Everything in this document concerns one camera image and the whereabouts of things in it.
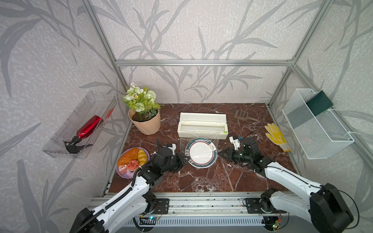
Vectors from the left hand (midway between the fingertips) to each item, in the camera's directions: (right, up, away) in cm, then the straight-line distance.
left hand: (192, 159), depth 76 cm
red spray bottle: (-48, +10, -18) cm, 52 cm away
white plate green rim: (+6, +2, +6) cm, 9 cm away
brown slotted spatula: (+39, +24, +35) cm, 58 cm away
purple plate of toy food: (-37, -3, +9) cm, 38 cm away
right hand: (+14, +3, +3) cm, 14 cm away
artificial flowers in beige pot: (-28, +26, +7) cm, 39 cm away
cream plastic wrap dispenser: (+7, +17, +23) cm, 29 cm away
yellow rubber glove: (+60, +9, +25) cm, 66 cm away
